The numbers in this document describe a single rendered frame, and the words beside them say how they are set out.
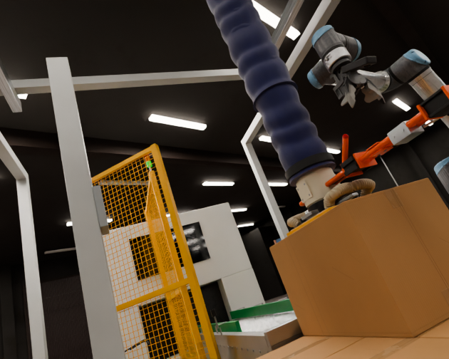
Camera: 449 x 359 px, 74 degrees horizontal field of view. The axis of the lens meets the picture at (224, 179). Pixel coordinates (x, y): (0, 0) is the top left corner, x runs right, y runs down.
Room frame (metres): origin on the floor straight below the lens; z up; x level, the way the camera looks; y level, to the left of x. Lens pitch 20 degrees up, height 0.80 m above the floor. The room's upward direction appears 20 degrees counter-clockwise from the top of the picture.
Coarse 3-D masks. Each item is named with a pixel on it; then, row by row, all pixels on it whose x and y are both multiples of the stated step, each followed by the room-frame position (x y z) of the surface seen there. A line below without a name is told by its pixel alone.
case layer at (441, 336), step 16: (448, 320) 0.98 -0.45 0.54; (304, 336) 1.46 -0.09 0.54; (320, 336) 1.36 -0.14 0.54; (336, 336) 1.26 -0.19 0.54; (352, 336) 1.19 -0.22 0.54; (416, 336) 0.95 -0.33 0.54; (432, 336) 0.90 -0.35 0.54; (448, 336) 0.86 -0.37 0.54; (272, 352) 1.39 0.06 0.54; (288, 352) 1.29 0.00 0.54; (304, 352) 1.21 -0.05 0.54; (320, 352) 1.13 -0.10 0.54; (336, 352) 1.08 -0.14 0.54; (352, 352) 1.01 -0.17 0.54; (368, 352) 0.96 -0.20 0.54; (384, 352) 0.92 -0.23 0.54; (400, 352) 0.88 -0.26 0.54; (416, 352) 0.84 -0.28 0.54; (432, 352) 0.80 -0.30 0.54; (448, 352) 0.77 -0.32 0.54
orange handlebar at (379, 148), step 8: (408, 120) 0.84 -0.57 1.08; (416, 120) 0.82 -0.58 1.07; (424, 120) 0.84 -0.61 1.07; (376, 144) 0.96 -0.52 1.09; (384, 144) 0.93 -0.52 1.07; (392, 144) 0.95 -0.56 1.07; (368, 152) 0.99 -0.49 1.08; (376, 152) 0.96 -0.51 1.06; (384, 152) 1.00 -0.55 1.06; (360, 160) 1.03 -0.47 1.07; (336, 176) 1.15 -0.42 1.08; (344, 176) 1.17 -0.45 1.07; (328, 184) 1.21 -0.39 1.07
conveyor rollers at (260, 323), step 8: (288, 312) 2.57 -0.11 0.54; (240, 320) 3.37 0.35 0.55; (248, 320) 3.11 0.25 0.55; (256, 320) 2.85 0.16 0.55; (264, 320) 2.59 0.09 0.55; (272, 320) 2.42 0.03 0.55; (280, 320) 2.25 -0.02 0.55; (288, 320) 2.16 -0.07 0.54; (248, 328) 2.43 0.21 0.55; (256, 328) 2.27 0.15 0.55; (264, 328) 2.10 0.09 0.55
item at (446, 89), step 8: (440, 88) 0.72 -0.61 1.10; (448, 88) 0.71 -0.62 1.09; (432, 96) 0.75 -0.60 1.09; (440, 96) 0.74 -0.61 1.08; (448, 96) 0.71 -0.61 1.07; (424, 104) 0.77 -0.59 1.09; (432, 104) 0.76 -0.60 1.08; (440, 104) 0.75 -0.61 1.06; (448, 104) 0.73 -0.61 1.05; (424, 112) 0.78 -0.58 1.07; (432, 112) 0.77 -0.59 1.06; (440, 112) 0.76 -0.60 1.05; (448, 112) 0.78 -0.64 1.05
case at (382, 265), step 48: (384, 192) 1.01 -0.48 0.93; (432, 192) 1.08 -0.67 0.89; (288, 240) 1.31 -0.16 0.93; (336, 240) 1.04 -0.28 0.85; (384, 240) 0.97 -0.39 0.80; (432, 240) 1.04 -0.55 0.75; (288, 288) 1.46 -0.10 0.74; (336, 288) 1.15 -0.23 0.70; (384, 288) 0.95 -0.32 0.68; (432, 288) 1.00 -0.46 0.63; (384, 336) 1.04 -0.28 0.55
